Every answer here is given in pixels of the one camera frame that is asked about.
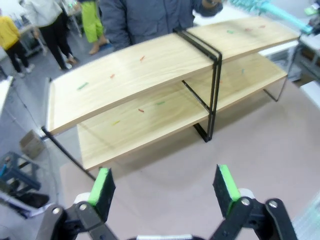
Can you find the yellow paper scrap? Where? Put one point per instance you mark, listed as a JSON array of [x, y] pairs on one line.
[[115, 122]]

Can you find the person in lime green trousers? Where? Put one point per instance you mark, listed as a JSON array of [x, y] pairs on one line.
[[91, 22]]

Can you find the brown cardboard box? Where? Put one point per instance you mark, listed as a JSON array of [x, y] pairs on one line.
[[31, 145]]

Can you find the green paper scrap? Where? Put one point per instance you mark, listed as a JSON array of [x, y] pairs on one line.
[[229, 31], [82, 86], [160, 102]]

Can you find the wide wooden black-frame shelf unit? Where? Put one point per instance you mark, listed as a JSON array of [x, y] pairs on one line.
[[125, 75]]

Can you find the person in grey-blue jacket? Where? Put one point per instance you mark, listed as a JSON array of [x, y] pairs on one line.
[[145, 20]]

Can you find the blue metal stool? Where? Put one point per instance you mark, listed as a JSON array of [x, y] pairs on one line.
[[17, 172]]

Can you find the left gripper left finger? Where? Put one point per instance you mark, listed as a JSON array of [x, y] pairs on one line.
[[100, 197]]

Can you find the person in white jacket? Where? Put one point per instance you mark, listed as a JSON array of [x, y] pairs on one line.
[[42, 12]]

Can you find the person in yellow jacket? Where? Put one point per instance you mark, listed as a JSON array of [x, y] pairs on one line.
[[7, 32]]

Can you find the person's left forearm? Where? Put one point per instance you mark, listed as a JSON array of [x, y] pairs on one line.
[[201, 10]]

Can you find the person's left hand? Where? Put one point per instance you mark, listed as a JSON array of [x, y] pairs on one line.
[[211, 1]]

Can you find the blue paper scrap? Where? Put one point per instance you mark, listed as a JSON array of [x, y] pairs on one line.
[[242, 71]]

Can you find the narrow wooden black-frame shelf unit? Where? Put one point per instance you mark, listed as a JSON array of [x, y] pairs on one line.
[[250, 42]]

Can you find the red paper scrap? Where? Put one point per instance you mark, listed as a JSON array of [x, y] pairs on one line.
[[247, 29], [262, 26], [140, 110], [142, 58], [112, 75]]

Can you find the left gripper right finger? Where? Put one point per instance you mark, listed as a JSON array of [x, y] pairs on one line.
[[225, 195]]

